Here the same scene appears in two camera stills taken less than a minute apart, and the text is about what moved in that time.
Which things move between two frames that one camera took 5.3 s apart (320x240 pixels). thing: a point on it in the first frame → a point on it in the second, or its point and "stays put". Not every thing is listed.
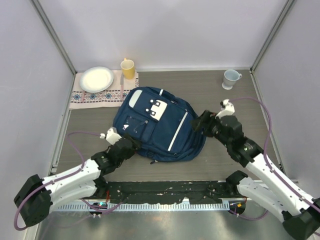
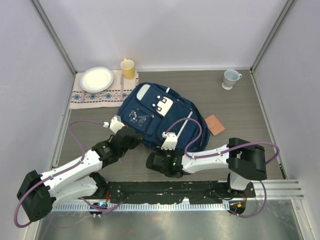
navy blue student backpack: (160, 121) stays put
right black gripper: (205, 118) → (160, 151)
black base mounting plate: (164, 192) stays put
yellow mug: (128, 67) stays put
